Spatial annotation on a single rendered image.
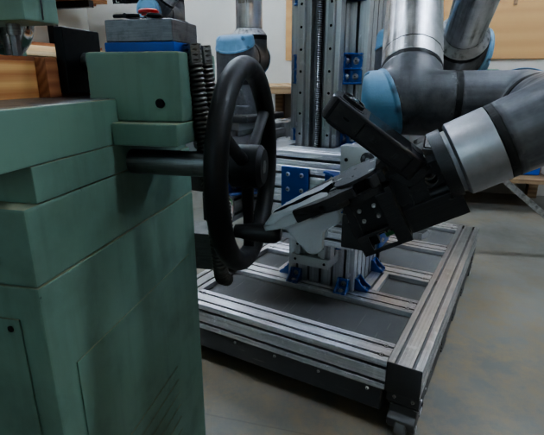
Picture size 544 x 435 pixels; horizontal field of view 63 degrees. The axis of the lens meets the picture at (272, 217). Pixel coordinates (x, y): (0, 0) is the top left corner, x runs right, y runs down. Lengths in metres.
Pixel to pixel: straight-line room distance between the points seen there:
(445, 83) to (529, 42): 3.48
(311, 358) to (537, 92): 1.03
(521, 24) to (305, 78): 2.81
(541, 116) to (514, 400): 1.25
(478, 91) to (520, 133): 0.11
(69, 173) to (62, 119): 0.06
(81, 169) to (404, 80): 0.39
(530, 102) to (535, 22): 3.58
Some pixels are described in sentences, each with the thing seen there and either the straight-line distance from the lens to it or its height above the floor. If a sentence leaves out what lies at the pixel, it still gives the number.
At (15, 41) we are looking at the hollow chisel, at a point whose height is 0.98.
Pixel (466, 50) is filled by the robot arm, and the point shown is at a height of 0.98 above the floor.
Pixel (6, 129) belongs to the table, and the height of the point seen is 0.88.
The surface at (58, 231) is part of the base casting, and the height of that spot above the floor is 0.76.
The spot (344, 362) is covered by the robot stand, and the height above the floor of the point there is 0.19.
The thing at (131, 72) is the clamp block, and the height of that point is 0.93.
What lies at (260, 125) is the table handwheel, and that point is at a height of 0.86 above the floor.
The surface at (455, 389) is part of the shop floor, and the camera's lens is 1.58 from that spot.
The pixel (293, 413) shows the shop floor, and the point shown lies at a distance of 1.40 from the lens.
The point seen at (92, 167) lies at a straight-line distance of 0.61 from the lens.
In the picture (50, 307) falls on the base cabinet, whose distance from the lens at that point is 0.57.
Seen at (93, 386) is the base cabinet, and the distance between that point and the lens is 0.67.
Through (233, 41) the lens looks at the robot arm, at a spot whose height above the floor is 1.02.
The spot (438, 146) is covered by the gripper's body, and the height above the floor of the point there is 0.87.
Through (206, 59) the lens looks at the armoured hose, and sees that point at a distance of 0.68.
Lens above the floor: 0.93
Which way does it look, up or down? 18 degrees down
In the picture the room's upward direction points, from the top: straight up
